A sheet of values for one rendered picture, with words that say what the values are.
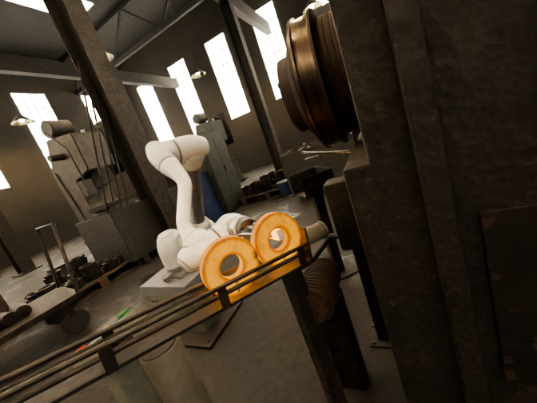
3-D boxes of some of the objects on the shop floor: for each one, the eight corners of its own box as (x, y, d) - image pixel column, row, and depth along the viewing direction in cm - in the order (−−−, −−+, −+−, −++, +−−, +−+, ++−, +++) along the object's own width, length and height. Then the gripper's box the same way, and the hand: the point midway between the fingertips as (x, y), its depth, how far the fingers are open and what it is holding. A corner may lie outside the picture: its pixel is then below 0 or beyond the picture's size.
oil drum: (232, 210, 478) (214, 166, 458) (215, 223, 426) (194, 174, 407) (208, 216, 504) (191, 174, 485) (189, 229, 453) (169, 183, 433)
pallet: (119, 262, 394) (106, 238, 384) (149, 260, 351) (134, 233, 342) (25, 319, 294) (4, 288, 285) (50, 325, 252) (26, 289, 243)
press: (209, 192, 905) (179, 119, 846) (229, 182, 996) (204, 116, 936) (236, 185, 824) (204, 104, 765) (255, 175, 915) (228, 102, 855)
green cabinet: (211, 218, 471) (179, 142, 438) (229, 205, 532) (202, 137, 499) (231, 213, 450) (199, 133, 417) (248, 201, 511) (221, 129, 478)
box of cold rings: (163, 235, 475) (143, 193, 456) (197, 229, 431) (177, 182, 412) (101, 273, 371) (72, 221, 352) (138, 269, 326) (107, 209, 307)
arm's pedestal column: (164, 345, 159) (142, 305, 152) (201, 302, 193) (185, 268, 186) (211, 349, 141) (189, 305, 134) (243, 301, 175) (227, 264, 168)
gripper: (263, 229, 92) (302, 236, 72) (233, 245, 86) (266, 258, 66) (256, 211, 91) (293, 213, 70) (225, 226, 85) (256, 233, 64)
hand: (273, 233), depth 71 cm, fingers closed, pressing on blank
